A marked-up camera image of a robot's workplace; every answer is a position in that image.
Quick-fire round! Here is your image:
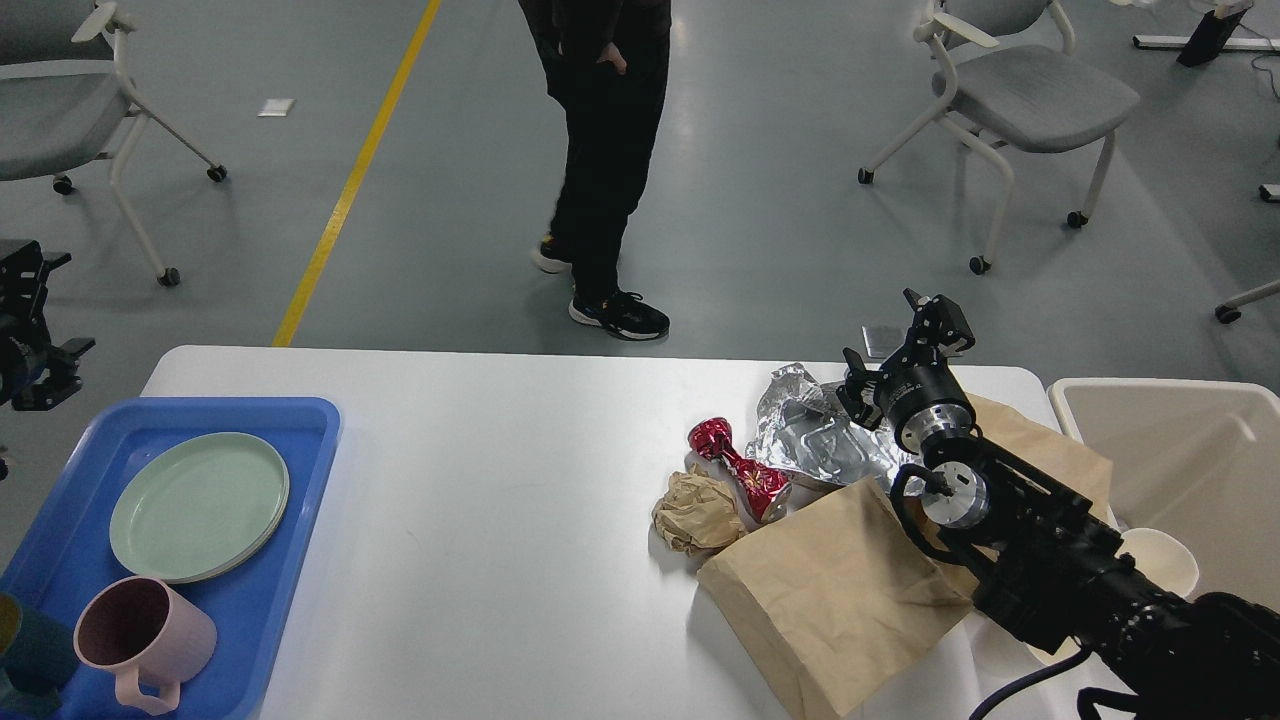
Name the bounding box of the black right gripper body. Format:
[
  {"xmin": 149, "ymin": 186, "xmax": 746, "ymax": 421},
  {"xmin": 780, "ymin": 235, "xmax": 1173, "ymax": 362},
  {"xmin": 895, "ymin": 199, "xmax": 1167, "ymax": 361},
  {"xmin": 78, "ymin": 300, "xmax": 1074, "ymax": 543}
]
[{"xmin": 876, "ymin": 365, "xmax": 977, "ymax": 454}]

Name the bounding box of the crumpled brown paper ball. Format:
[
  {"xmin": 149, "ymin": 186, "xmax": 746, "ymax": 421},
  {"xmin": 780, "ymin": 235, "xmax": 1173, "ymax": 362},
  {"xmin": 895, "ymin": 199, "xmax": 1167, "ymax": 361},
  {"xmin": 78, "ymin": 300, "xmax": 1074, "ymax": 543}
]
[{"xmin": 652, "ymin": 462, "xmax": 749, "ymax": 557}]

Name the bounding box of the white paper cup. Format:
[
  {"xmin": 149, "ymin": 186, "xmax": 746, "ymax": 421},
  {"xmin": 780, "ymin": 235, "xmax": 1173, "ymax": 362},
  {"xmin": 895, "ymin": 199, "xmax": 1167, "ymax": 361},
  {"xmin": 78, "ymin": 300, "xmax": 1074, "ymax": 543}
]
[{"xmin": 1120, "ymin": 528, "xmax": 1201, "ymax": 600}]

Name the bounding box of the pink mug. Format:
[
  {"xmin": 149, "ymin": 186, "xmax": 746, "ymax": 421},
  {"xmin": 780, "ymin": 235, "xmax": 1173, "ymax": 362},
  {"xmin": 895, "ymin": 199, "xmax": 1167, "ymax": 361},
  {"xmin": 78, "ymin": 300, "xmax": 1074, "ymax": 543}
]
[{"xmin": 72, "ymin": 577, "xmax": 218, "ymax": 717}]

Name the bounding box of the desk foot top right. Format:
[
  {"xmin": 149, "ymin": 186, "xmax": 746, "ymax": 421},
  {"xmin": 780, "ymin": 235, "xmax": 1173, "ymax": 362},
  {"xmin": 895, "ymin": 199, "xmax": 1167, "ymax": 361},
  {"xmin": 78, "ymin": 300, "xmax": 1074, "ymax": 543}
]
[{"xmin": 1130, "ymin": 1, "xmax": 1279, "ymax": 67}]

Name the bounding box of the green plate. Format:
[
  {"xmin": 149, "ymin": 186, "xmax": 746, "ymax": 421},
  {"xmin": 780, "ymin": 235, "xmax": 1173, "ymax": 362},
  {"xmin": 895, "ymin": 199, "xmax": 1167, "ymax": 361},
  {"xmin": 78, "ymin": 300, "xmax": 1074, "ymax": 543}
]
[{"xmin": 109, "ymin": 432, "xmax": 291, "ymax": 584}]

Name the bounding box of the red foil wrapper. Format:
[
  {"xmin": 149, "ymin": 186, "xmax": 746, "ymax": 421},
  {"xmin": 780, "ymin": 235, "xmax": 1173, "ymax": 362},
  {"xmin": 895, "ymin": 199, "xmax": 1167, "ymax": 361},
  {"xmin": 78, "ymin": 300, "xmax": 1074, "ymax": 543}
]
[{"xmin": 687, "ymin": 416, "xmax": 792, "ymax": 525}]

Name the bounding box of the blue plastic tray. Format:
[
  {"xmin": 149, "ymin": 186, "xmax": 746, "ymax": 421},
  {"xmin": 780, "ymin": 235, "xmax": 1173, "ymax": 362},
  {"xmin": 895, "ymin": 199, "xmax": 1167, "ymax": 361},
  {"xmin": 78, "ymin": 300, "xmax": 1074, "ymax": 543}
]
[{"xmin": 3, "ymin": 397, "xmax": 342, "ymax": 719}]

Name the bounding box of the front brown paper bag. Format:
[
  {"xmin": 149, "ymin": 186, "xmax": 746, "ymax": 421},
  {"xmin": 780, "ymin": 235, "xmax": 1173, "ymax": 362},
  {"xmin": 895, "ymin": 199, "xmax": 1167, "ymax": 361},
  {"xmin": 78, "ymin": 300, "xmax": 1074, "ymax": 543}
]
[{"xmin": 698, "ymin": 480, "xmax": 977, "ymax": 719}]

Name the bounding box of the grey chair left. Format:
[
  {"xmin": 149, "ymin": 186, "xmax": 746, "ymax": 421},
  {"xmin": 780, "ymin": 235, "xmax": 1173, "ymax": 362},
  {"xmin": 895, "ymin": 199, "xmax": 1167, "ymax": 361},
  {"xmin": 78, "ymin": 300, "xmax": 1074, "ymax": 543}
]
[{"xmin": 1, "ymin": 1, "xmax": 227, "ymax": 288}]

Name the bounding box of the brown paper bag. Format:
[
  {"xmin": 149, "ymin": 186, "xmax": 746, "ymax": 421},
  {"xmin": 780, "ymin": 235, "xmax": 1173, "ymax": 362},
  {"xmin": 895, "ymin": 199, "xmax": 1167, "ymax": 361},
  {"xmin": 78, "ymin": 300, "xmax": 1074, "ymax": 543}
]
[
  {"xmin": 900, "ymin": 392, "xmax": 1115, "ymax": 601},
  {"xmin": 698, "ymin": 480, "xmax": 977, "ymax": 719}
]

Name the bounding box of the rear brown paper bag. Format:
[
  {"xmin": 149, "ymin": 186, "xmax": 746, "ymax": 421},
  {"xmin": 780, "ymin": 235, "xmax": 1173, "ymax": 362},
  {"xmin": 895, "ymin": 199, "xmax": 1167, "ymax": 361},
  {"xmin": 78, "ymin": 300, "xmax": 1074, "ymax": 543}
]
[{"xmin": 900, "ymin": 392, "xmax": 1115, "ymax": 601}]

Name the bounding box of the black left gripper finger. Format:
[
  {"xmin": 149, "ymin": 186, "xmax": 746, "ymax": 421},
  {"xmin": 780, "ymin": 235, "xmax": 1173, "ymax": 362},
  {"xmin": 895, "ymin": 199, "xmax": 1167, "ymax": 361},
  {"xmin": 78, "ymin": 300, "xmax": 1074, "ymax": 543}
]
[
  {"xmin": 12, "ymin": 338, "xmax": 96, "ymax": 413},
  {"xmin": 1, "ymin": 240, "xmax": 72, "ymax": 331}
]

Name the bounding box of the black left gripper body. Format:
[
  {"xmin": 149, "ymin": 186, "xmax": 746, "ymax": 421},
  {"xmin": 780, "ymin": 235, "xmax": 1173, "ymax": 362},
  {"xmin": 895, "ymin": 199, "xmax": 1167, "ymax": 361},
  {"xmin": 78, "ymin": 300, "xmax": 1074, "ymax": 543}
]
[{"xmin": 1, "ymin": 305, "xmax": 41, "ymax": 409}]

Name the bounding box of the grey chair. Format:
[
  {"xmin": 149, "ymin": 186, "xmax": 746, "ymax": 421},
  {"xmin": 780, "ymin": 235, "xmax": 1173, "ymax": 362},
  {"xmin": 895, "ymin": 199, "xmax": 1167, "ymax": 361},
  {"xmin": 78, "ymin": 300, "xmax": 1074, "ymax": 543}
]
[
  {"xmin": 1, "ymin": 1, "xmax": 227, "ymax": 288},
  {"xmin": 858, "ymin": 1, "xmax": 1140, "ymax": 275}
]

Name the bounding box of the grey chair right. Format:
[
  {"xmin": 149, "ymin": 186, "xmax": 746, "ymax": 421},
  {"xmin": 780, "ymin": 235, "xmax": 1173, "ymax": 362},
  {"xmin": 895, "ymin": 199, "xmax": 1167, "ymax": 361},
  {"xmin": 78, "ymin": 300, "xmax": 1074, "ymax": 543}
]
[{"xmin": 858, "ymin": 1, "xmax": 1140, "ymax": 275}]

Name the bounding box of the crumpled aluminium foil tray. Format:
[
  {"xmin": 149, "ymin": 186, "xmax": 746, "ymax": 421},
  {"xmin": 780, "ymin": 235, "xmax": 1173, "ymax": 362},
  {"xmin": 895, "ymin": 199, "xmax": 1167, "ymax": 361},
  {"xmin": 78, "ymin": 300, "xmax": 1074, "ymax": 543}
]
[{"xmin": 745, "ymin": 363, "xmax": 918, "ymax": 493}]

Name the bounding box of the metal floor socket plate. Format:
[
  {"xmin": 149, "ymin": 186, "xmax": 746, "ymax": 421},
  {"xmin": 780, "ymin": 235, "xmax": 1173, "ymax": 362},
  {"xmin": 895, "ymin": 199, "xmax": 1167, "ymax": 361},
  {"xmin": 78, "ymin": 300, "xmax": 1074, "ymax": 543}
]
[{"xmin": 861, "ymin": 325, "xmax": 906, "ymax": 360}]

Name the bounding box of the chair leg right edge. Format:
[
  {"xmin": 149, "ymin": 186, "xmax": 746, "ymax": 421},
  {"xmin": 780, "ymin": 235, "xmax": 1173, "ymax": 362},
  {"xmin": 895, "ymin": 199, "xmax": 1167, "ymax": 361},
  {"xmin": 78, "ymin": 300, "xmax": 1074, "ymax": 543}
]
[{"xmin": 1213, "ymin": 279, "xmax": 1280, "ymax": 324}]

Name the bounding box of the person in black trousers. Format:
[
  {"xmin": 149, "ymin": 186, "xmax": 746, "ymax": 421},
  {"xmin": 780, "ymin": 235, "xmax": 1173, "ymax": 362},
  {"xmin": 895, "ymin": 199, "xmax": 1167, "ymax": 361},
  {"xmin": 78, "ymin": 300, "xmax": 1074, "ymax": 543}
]
[{"xmin": 521, "ymin": 1, "xmax": 672, "ymax": 341}]

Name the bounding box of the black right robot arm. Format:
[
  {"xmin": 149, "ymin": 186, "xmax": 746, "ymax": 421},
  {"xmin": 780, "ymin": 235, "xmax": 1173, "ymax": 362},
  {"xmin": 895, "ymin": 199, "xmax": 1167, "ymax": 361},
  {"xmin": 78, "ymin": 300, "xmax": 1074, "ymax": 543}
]
[{"xmin": 836, "ymin": 290, "xmax": 1279, "ymax": 719}]

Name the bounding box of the beige plastic bin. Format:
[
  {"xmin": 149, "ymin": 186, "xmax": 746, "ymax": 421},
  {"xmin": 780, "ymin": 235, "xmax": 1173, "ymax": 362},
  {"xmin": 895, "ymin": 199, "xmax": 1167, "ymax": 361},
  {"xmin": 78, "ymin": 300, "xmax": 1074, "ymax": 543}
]
[{"xmin": 1048, "ymin": 378, "xmax": 1279, "ymax": 609}]

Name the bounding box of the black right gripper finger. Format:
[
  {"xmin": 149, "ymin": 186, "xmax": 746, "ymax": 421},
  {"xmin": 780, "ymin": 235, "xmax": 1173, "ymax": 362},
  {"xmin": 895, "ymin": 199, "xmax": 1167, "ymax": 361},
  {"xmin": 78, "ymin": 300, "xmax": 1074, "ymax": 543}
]
[
  {"xmin": 887, "ymin": 288, "xmax": 977, "ymax": 372},
  {"xmin": 836, "ymin": 347, "xmax": 884, "ymax": 432}
]

